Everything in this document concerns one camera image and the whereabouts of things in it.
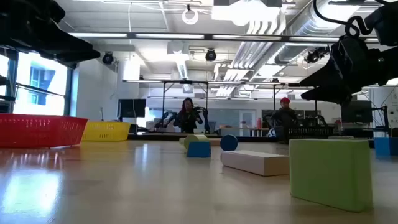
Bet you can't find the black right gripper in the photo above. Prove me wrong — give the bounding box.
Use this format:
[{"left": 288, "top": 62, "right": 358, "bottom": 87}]
[{"left": 299, "top": 46, "right": 398, "bottom": 106}]

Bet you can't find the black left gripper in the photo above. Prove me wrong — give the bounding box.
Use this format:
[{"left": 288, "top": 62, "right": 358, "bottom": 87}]
[{"left": 0, "top": 18, "right": 101, "bottom": 68}]

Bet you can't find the blue wood block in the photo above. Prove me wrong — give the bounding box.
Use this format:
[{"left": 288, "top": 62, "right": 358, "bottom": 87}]
[{"left": 374, "top": 136, "right": 398, "bottom": 157}]

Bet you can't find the green cube block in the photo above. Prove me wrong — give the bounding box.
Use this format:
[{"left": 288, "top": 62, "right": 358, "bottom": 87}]
[{"left": 289, "top": 138, "right": 374, "bottom": 213}]

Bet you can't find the blue cylinder block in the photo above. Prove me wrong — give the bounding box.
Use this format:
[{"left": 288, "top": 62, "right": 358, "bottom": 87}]
[{"left": 220, "top": 134, "right": 239, "bottom": 152}]

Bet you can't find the green half-round block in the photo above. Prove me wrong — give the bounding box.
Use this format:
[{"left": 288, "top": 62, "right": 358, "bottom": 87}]
[{"left": 183, "top": 133, "right": 210, "bottom": 150}]

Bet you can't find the blue trapezoid block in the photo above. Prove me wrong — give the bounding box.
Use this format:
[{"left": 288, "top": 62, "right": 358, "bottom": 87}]
[{"left": 186, "top": 140, "right": 212, "bottom": 159}]

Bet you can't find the black computer monitor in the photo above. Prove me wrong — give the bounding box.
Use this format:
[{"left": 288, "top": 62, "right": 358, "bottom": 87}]
[
  {"left": 340, "top": 99, "right": 373, "bottom": 124},
  {"left": 117, "top": 98, "right": 147, "bottom": 119}
]

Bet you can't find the large window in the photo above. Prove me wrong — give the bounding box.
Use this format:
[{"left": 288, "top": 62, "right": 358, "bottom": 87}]
[{"left": 0, "top": 51, "right": 73, "bottom": 116}]

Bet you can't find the black plastic basket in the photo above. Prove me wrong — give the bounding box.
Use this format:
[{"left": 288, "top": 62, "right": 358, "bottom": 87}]
[{"left": 275, "top": 125, "right": 335, "bottom": 145}]

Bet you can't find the person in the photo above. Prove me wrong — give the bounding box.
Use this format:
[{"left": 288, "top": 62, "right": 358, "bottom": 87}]
[
  {"left": 269, "top": 96, "right": 300, "bottom": 129},
  {"left": 173, "top": 97, "right": 203, "bottom": 134}
]

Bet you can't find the red plastic basket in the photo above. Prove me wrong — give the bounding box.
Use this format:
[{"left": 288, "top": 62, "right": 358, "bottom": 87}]
[{"left": 0, "top": 113, "right": 90, "bottom": 149}]

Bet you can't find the yellow plastic basket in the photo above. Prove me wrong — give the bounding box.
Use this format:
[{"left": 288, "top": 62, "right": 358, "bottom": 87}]
[{"left": 81, "top": 121, "right": 132, "bottom": 142}]

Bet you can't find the white door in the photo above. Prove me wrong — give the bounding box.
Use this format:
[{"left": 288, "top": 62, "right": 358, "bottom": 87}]
[{"left": 239, "top": 109, "right": 257, "bottom": 137}]

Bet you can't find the long ceiling light bar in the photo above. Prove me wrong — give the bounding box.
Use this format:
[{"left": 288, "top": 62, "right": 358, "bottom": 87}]
[{"left": 68, "top": 32, "right": 380, "bottom": 43}]

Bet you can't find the long natural wood block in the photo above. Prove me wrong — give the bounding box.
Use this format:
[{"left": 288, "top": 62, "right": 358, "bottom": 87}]
[{"left": 220, "top": 150, "right": 290, "bottom": 177}]

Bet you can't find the white ceiling air unit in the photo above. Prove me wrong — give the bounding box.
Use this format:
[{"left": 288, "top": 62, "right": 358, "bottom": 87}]
[{"left": 211, "top": 0, "right": 287, "bottom": 35}]

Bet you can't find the black ceiling camera rig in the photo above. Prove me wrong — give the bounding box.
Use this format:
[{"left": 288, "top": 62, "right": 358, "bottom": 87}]
[{"left": 303, "top": 46, "right": 331, "bottom": 65}]

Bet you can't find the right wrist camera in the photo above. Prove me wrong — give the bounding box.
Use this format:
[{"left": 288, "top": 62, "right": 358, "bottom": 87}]
[{"left": 338, "top": 35, "right": 371, "bottom": 62}]

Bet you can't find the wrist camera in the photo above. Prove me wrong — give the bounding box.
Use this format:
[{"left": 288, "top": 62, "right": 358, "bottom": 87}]
[
  {"left": 0, "top": 0, "right": 67, "bottom": 24},
  {"left": 338, "top": 35, "right": 371, "bottom": 62}
]

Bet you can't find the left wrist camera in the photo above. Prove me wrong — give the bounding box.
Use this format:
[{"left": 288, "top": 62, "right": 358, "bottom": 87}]
[{"left": 0, "top": 0, "right": 67, "bottom": 24}]

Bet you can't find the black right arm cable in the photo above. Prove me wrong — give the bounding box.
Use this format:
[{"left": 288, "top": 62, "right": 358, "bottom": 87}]
[{"left": 312, "top": 0, "right": 374, "bottom": 37}]

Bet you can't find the silver air duct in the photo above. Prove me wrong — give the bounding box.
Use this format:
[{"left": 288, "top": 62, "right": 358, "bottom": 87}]
[{"left": 275, "top": 0, "right": 363, "bottom": 65}]

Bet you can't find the black aluminium rig frame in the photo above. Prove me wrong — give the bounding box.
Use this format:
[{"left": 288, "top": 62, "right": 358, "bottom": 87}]
[{"left": 127, "top": 133, "right": 278, "bottom": 143}]

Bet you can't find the white hanging ring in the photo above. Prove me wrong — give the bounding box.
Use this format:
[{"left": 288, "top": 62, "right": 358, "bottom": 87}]
[{"left": 182, "top": 7, "right": 200, "bottom": 26}]

